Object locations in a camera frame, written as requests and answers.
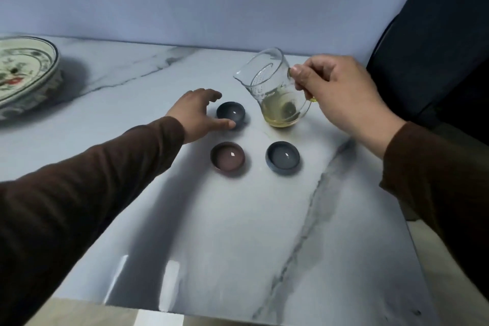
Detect person's left hand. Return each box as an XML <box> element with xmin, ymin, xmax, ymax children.
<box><xmin>166</xmin><ymin>88</ymin><xmax>237</xmax><ymax>145</ymax></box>

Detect floral ceramic tray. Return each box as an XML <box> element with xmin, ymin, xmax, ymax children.
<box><xmin>0</xmin><ymin>35</ymin><xmax>64</xmax><ymax>121</ymax></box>

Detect maroon teacup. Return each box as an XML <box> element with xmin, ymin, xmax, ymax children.
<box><xmin>210</xmin><ymin>141</ymin><xmax>247</xmax><ymax>174</ymax></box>

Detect glass tea pitcher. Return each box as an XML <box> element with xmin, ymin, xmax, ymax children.
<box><xmin>233</xmin><ymin>47</ymin><xmax>318</xmax><ymax>128</ymax></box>

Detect person's left forearm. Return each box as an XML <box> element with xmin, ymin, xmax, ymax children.
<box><xmin>0</xmin><ymin>116</ymin><xmax>186</xmax><ymax>326</ymax></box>

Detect dark blue teacup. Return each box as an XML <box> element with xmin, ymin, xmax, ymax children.
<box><xmin>216</xmin><ymin>101</ymin><xmax>247</xmax><ymax>128</ymax></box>

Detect person's right forearm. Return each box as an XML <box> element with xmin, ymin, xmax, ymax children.
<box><xmin>379</xmin><ymin>121</ymin><xmax>489</xmax><ymax>300</ymax></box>

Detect person's right hand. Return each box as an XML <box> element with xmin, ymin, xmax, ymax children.
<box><xmin>288</xmin><ymin>54</ymin><xmax>407</xmax><ymax>160</ymax></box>

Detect dark cabinet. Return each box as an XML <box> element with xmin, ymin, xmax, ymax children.
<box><xmin>366</xmin><ymin>0</ymin><xmax>489</xmax><ymax>147</ymax></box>

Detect white marble table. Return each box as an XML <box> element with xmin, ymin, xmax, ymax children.
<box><xmin>0</xmin><ymin>33</ymin><xmax>440</xmax><ymax>326</ymax></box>

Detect light blue teacup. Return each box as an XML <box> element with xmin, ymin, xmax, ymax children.
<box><xmin>265</xmin><ymin>141</ymin><xmax>301</xmax><ymax>176</ymax></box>

